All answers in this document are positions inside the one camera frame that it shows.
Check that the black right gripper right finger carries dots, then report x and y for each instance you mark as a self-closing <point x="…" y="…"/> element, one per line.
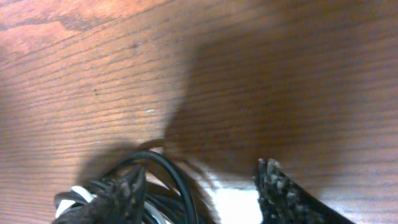
<point x="283" y="201"/>

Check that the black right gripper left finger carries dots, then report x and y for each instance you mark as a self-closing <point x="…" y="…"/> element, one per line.
<point x="121" y="201"/>

